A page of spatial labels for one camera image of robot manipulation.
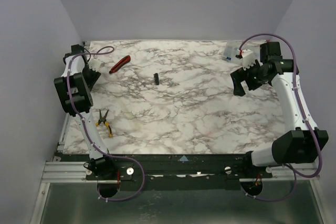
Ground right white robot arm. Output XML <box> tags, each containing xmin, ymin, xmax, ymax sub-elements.
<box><xmin>230</xmin><ymin>42</ymin><xmax>329</xmax><ymax>167</ymax></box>

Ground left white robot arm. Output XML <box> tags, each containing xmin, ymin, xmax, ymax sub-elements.
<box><xmin>54</xmin><ymin>44</ymin><xmax>118</xmax><ymax>179</ymax></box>

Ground clear plastic parts box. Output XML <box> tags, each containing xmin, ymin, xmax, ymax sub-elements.
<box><xmin>223</xmin><ymin>40</ymin><xmax>242</xmax><ymax>65</ymax></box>

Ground red black utility knife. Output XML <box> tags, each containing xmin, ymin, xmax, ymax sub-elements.
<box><xmin>109</xmin><ymin>55</ymin><xmax>131</xmax><ymax>74</ymax></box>

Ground black pin header strip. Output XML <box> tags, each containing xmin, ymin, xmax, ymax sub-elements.
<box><xmin>153</xmin><ymin>73</ymin><xmax>160</xmax><ymax>86</ymax></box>

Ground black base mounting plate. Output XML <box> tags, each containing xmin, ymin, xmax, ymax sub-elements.
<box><xmin>54</xmin><ymin>152</ymin><xmax>274</xmax><ymax>192</ymax></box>

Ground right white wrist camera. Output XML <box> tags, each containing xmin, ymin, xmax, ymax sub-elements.
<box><xmin>235</xmin><ymin>49</ymin><xmax>258</xmax><ymax>70</ymax></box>

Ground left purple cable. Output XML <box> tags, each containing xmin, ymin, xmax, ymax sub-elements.
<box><xmin>66</xmin><ymin>46</ymin><xmax>145</xmax><ymax>203</ymax></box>

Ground purple cable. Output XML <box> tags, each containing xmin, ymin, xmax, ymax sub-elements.
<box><xmin>240</xmin><ymin>33</ymin><xmax>323</xmax><ymax>202</ymax></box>
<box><xmin>66</xmin><ymin>46</ymin><xmax>145</xmax><ymax>203</ymax></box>

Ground yellow handled pliers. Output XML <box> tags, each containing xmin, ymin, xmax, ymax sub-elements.
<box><xmin>96</xmin><ymin>109</ymin><xmax>113</xmax><ymax>137</ymax></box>

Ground aluminium extrusion frame rail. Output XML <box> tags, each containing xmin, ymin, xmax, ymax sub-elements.
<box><xmin>41</xmin><ymin>162</ymin><xmax>86</xmax><ymax>183</ymax></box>

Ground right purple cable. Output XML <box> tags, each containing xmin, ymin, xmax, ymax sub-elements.
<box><xmin>240</xmin><ymin>33</ymin><xmax>323</xmax><ymax>202</ymax></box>

